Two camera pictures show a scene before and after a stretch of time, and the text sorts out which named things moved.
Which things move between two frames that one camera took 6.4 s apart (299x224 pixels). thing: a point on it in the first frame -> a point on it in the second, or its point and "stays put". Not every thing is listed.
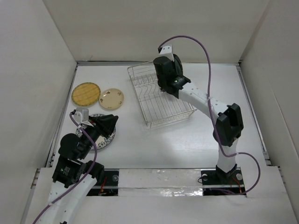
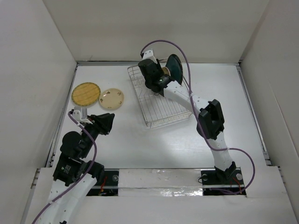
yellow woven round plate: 86,94 stays put
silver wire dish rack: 158,108 stays put
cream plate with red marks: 111,99 stays put
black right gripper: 173,65 -> 158,67
